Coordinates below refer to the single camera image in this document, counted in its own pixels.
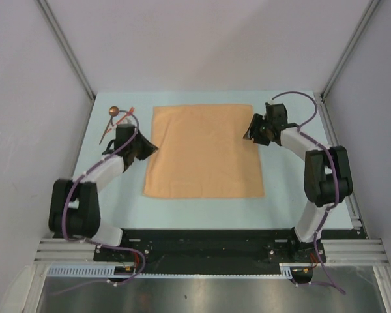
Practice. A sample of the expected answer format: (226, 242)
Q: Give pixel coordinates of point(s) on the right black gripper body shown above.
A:
(269, 125)

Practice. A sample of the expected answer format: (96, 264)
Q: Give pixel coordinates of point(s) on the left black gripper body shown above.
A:
(132, 148)

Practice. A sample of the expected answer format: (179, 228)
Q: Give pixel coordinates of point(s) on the orange cloth napkin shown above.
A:
(202, 153)

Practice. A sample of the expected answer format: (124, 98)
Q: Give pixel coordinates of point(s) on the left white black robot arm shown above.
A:
(75, 208)

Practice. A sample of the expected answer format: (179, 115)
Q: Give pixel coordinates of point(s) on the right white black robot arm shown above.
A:
(327, 176)

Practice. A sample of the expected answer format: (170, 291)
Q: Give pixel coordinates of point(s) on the orange plastic fork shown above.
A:
(123, 117)

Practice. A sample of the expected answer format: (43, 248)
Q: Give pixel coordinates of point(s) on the copper spoon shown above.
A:
(113, 112)

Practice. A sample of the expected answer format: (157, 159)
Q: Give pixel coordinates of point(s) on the right aluminium frame post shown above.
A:
(350, 47)

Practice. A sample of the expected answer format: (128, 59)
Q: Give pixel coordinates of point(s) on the aluminium frame post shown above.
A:
(350, 47)
(64, 45)

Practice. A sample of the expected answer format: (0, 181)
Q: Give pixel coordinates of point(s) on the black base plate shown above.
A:
(213, 252)

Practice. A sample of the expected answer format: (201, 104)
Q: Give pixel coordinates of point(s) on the slotted cable duct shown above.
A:
(113, 271)

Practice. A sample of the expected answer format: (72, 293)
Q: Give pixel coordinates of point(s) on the left aluminium frame post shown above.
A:
(64, 45)

